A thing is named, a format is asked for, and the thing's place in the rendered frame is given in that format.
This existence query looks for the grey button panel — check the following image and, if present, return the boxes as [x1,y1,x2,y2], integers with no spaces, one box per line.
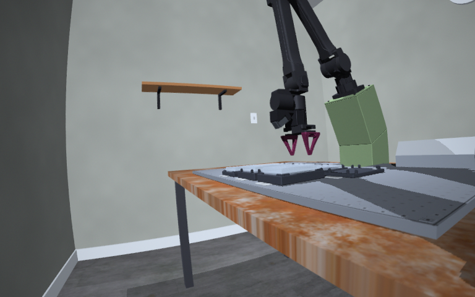
[395,137,475,169]

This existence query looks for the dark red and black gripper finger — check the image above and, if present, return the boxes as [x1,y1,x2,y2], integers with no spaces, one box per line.
[301,132,320,155]
[281,136,298,155]

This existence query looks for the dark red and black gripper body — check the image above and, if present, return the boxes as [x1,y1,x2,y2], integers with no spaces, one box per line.
[283,110,315,136]

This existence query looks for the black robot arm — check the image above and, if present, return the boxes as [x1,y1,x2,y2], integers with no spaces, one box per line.
[267,0,365,129]

